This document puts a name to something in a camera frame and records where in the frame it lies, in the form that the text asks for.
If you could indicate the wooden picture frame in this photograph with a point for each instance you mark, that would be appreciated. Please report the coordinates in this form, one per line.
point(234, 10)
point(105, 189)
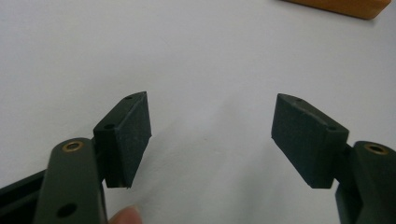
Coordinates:
point(342, 5)

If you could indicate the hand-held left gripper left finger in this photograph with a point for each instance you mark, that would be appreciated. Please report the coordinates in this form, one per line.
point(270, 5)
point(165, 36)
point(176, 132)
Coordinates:
point(129, 137)

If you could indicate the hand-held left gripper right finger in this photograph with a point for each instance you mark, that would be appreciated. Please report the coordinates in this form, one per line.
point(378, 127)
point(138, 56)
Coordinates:
point(303, 140)

